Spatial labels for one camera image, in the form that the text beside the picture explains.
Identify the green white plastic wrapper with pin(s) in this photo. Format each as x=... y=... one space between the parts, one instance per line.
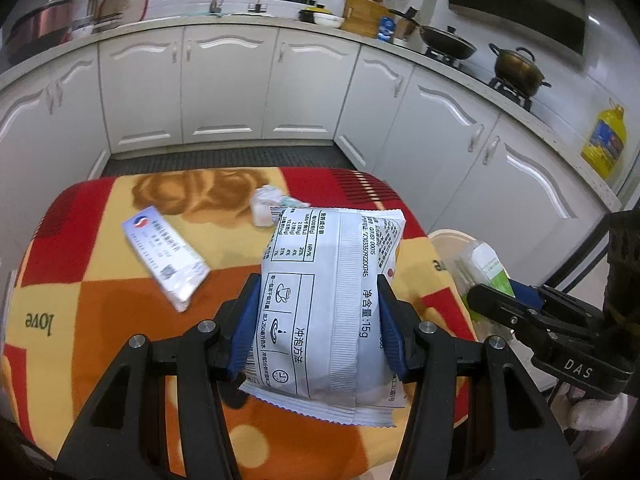
x=481 y=263

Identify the dish drying rack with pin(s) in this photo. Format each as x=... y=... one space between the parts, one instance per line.
x=109 y=14

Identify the wooden cutting board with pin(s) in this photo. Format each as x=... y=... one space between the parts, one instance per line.
x=362 y=17

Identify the white kitchen cabinets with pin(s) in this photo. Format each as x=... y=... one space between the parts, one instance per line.
x=460 y=154

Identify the yellow cooking oil bottle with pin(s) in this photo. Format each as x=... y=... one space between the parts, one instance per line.
x=607 y=140

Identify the blue white medicine box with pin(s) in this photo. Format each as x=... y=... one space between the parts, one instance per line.
x=173 y=263

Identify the bronze stock pot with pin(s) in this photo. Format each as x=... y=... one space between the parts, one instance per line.
x=518 y=68

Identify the white printed snack packet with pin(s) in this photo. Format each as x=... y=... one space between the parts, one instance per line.
x=317 y=348

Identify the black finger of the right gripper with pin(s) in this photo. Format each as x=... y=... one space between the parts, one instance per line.
x=522 y=313

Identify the white gloved right hand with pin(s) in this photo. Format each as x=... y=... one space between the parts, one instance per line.
x=574 y=409

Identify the black frying pan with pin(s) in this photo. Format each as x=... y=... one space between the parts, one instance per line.
x=441 y=45

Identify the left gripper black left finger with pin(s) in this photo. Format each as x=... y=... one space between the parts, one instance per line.
x=120 y=432

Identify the small white wrapper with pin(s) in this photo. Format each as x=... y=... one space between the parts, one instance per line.
x=268 y=202

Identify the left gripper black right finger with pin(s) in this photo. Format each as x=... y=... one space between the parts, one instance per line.
x=475 y=412

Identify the colourful patterned blanket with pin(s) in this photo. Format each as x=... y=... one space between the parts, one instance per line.
x=81 y=292

